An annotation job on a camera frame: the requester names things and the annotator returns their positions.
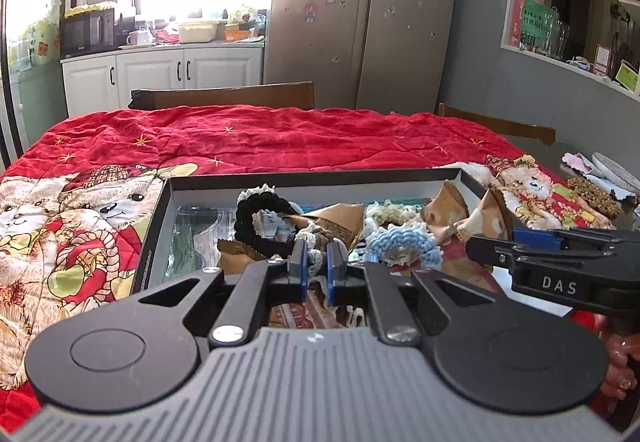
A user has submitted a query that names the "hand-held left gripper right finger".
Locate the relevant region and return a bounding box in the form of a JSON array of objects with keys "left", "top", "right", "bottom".
[{"left": 325, "top": 241, "right": 507, "bottom": 348}]

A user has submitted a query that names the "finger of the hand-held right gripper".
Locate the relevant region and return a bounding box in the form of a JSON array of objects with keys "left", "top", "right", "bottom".
[
  {"left": 512, "top": 228, "right": 640, "bottom": 251},
  {"left": 464, "top": 235, "right": 617, "bottom": 276}
]

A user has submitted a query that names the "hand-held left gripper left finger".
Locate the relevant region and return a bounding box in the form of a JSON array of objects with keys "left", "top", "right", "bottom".
[{"left": 131, "top": 238, "right": 309, "bottom": 347}]

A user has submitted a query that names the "brown lace scrunchie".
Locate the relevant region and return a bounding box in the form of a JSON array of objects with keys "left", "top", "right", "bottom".
[{"left": 295, "top": 226, "right": 352, "bottom": 283}]

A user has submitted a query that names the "bear-print gold packet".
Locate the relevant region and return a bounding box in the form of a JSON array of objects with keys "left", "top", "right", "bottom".
[
  {"left": 422, "top": 179, "right": 472, "bottom": 244},
  {"left": 457, "top": 187, "right": 514, "bottom": 244}
]

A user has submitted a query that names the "gold pyramid packet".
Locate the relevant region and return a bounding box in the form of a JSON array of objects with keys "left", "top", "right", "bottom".
[
  {"left": 289, "top": 203, "right": 367, "bottom": 249},
  {"left": 216, "top": 241, "right": 268, "bottom": 274}
]

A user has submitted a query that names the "black tray box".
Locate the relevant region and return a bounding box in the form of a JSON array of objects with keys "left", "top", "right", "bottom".
[{"left": 131, "top": 167, "right": 501, "bottom": 329}]

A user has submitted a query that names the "person's right hand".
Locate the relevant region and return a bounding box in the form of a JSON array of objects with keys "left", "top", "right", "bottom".
[{"left": 597, "top": 314, "right": 640, "bottom": 405}]

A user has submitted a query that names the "blue crochet scrunchie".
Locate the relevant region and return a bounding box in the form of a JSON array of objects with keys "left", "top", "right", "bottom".
[{"left": 363, "top": 225, "right": 444, "bottom": 271}]

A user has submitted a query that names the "brown beaded mat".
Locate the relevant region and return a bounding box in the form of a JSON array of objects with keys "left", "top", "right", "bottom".
[{"left": 567, "top": 176, "right": 622, "bottom": 218}]

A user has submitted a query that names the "black hair scrunchie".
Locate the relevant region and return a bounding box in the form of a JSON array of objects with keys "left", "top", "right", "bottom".
[{"left": 235, "top": 195, "right": 302, "bottom": 259}]

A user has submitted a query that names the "cream fluffy scrunchie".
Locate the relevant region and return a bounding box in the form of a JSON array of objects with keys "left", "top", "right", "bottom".
[{"left": 367, "top": 201, "right": 427, "bottom": 229}]

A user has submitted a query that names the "pink scalloped cloth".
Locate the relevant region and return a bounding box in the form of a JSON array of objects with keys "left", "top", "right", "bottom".
[{"left": 561, "top": 152, "right": 597, "bottom": 176}]

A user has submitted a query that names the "green printed sheet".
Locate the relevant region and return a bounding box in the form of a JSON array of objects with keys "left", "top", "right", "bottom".
[{"left": 171, "top": 204, "right": 236, "bottom": 279}]

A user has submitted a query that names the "wooden chair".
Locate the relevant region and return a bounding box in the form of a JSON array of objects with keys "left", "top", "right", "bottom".
[
  {"left": 127, "top": 81, "right": 315, "bottom": 112},
  {"left": 437, "top": 102, "right": 557, "bottom": 145}
]

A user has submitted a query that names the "red bear-print blanket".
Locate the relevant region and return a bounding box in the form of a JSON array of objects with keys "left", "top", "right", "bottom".
[{"left": 0, "top": 104, "right": 619, "bottom": 423}]

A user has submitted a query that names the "green card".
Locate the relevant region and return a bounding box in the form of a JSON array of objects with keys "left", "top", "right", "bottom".
[{"left": 616, "top": 61, "right": 640, "bottom": 91}]

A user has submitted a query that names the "pink card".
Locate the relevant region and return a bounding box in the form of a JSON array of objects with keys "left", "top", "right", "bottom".
[{"left": 594, "top": 44, "right": 614, "bottom": 76}]

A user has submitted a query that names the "glass pitcher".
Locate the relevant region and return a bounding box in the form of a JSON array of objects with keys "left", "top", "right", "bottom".
[{"left": 542, "top": 19, "right": 571, "bottom": 59}]

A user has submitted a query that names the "silver refrigerator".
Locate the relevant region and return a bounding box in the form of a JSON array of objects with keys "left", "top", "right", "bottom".
[{"left": 262, "top": 0, "right": 461, "bottom": 115}]

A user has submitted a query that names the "green printed bag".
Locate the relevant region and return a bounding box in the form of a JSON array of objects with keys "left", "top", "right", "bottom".
[{"left": 520, "top": 0, "right": 559, "bottom": 51}]

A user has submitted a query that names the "red box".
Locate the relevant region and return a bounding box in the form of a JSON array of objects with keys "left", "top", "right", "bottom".
[{"left": 512, "top": 0, "right": 546, "bottom": 48}]

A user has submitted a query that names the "white kitchen cabinet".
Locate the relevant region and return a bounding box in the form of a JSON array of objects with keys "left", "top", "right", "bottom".
[{"left": 60, "top": 42, "right": 266, "bottom": 118}]

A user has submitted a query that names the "cream plastic container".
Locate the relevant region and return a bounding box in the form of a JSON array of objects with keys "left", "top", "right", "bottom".
[{"left": 177, "top": 19, "right": 228, "bottom": 44}]

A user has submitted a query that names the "pale green cabinet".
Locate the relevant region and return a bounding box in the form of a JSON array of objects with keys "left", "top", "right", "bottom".
[{"left": 0, "top": 62, "right": 71, "bottom": 169}]

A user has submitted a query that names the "black microwave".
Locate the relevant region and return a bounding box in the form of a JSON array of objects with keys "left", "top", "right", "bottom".
[{"left": 60, "top": 8, "right": 117, "bottom": 59}]

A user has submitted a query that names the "white wall shelf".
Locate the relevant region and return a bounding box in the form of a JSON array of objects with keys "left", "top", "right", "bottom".
[{"left": 500, "top": 0, "right": 640, "bottom": 103}]

